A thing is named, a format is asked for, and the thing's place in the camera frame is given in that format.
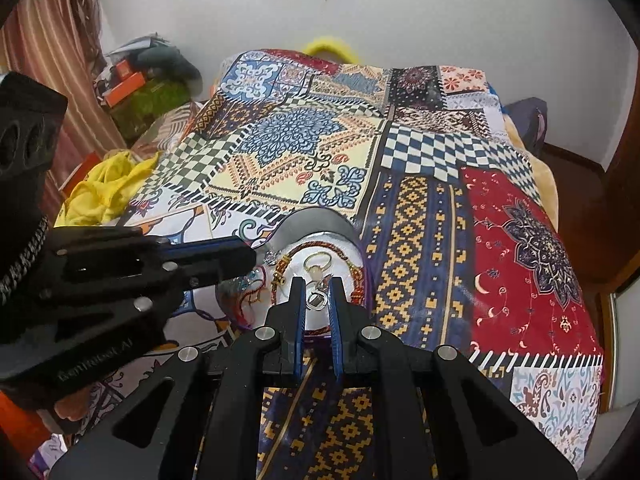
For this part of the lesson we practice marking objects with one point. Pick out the brown striped curtain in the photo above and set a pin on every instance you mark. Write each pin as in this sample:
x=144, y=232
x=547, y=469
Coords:
x=45, y=35

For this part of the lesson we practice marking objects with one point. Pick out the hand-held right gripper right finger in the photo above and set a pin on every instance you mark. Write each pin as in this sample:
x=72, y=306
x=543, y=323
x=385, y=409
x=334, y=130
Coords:
x=336, y=320

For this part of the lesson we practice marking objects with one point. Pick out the orange box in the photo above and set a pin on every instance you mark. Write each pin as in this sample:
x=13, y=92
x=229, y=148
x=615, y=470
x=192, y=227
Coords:
x=125, y=87

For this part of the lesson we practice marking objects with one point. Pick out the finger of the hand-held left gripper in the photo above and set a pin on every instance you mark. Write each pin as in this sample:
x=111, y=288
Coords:
x=210, y=246
x=215, y=267

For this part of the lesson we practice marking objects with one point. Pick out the patchwork printed blanket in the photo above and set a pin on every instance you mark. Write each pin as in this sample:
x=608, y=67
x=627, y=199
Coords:
x=425, y=220

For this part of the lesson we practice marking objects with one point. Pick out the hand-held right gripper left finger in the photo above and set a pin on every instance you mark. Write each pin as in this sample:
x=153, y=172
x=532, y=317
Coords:
x=300, y=320

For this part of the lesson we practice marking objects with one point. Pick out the purple heart-shaped jewelry box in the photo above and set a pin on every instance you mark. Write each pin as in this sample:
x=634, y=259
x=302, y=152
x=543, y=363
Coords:
x=310, y=225

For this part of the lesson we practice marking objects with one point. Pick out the yellow hoop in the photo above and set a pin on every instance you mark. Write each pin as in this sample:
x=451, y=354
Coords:
x=327, y=42

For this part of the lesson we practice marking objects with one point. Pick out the pile of clothes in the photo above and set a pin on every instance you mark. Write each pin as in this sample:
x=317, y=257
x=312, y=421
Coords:
x=130, y=50

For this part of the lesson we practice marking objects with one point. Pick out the red flat box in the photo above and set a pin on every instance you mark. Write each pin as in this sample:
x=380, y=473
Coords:
x=75, y=177

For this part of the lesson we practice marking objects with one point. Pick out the dark blue bag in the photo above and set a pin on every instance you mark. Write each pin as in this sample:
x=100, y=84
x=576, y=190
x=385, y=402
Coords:
x=525, y=120

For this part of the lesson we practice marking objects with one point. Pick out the small red box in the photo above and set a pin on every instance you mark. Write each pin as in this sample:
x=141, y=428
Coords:
x=121, y=70

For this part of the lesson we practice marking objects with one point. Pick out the brown wooden door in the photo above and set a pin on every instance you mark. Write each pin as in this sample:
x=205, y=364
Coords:
x=622, y=185

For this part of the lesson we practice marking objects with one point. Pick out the grey pillow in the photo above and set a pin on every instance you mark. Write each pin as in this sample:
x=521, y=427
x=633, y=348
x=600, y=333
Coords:
x=170, y=62

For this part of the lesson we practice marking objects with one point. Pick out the striped blanket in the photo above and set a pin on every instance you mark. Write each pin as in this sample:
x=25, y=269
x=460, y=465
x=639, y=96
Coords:
x=170, y=125

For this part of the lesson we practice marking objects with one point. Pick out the yellow cloth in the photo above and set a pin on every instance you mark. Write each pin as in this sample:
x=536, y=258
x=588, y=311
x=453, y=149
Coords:
x=110, y=185

